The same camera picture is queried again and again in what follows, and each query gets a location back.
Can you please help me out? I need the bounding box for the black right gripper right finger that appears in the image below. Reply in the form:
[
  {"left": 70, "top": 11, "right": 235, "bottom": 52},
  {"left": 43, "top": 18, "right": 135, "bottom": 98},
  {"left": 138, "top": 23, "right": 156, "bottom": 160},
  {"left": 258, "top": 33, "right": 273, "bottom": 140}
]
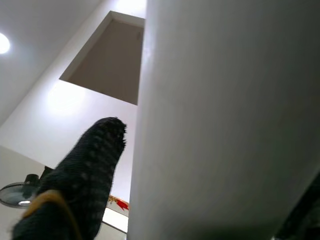
[{"left": 273, "top": 169, "right": 320, "bottom": 240}]

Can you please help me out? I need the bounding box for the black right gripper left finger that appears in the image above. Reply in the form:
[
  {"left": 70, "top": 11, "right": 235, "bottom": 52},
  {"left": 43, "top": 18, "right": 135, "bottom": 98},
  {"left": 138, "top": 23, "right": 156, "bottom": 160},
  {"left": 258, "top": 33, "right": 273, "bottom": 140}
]
[{"left": 11, "top": 116, "right": 127, "bottom": 240}]

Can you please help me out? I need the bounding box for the white plastic table leg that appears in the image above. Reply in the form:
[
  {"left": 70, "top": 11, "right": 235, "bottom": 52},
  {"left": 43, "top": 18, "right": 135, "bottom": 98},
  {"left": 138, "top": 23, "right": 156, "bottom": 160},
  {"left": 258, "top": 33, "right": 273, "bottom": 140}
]
[{"left": 126, "top": 0, "right": 320, "bottom": 240}]

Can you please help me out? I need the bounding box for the tan rubber band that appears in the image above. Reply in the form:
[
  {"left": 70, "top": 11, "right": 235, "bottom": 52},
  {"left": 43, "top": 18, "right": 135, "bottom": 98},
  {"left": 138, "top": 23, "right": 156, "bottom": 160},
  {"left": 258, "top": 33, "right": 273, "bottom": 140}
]
[{"left": 21, "top": 189, "right": 83, "bottom": 240}]

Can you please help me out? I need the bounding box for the red gold decoration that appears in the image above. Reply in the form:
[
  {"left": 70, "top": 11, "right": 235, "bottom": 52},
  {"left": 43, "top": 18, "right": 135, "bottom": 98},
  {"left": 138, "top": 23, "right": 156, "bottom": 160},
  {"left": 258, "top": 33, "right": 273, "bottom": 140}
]
[{"left": 107, "top": 195, "right": 130, "bottom": 212}]

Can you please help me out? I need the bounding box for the round ceiling light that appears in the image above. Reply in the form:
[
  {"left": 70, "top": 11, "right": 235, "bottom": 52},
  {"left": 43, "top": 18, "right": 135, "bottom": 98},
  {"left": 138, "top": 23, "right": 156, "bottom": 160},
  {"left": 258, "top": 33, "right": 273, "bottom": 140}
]
[{"left": 0, "top": 32, "right": 11, "bottom": 55}]

